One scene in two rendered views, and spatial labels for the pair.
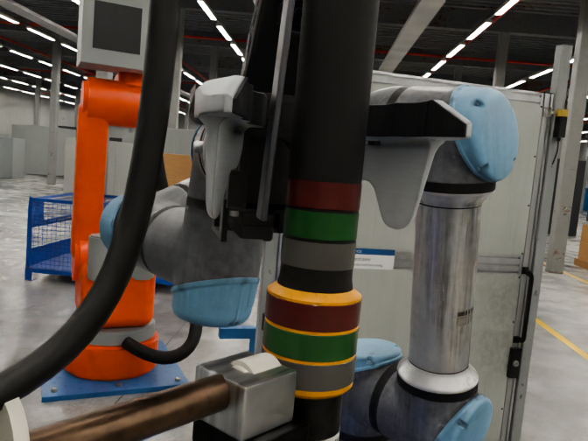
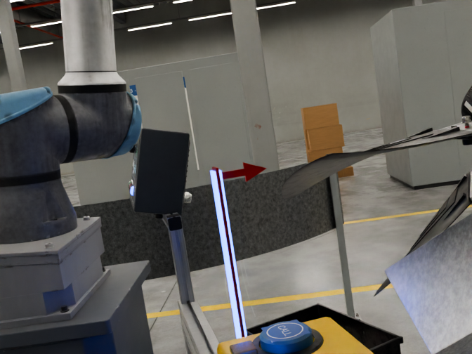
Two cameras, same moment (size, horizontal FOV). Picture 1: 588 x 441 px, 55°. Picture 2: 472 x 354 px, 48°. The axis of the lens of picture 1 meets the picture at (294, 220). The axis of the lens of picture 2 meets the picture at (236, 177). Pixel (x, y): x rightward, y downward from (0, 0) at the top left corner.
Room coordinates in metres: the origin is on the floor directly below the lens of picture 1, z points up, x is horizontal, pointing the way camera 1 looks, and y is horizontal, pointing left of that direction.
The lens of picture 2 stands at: (0.54, 0.71, 1.25)
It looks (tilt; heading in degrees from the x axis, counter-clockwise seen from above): 6 degrees down; 272
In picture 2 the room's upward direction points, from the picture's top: 9 degrees counter-clockwise
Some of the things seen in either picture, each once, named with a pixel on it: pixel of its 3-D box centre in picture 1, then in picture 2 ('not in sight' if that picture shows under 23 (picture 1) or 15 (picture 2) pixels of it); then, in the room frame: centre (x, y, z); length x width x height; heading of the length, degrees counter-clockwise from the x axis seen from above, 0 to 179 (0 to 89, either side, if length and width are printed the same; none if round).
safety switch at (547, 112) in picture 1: (552, 136); not in sight; (2.34, -1.02, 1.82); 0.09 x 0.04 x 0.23; 104
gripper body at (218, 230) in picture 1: (271, 164); not in sight; (0.36, 0.02, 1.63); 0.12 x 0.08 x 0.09; 14
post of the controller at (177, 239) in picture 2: not in sight; (180, 258); (0.73, -0.44, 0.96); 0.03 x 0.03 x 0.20; 14
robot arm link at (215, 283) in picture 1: (208, 256); not in sight; (0.52, 0.08, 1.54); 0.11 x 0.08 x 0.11; 45
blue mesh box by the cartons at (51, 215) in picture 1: (85, 234); not in sight; (7.00, 2.60, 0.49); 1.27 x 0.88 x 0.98; 178
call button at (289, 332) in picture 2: not in sight; (286, 338); (0.54, 0.32, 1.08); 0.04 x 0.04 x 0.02
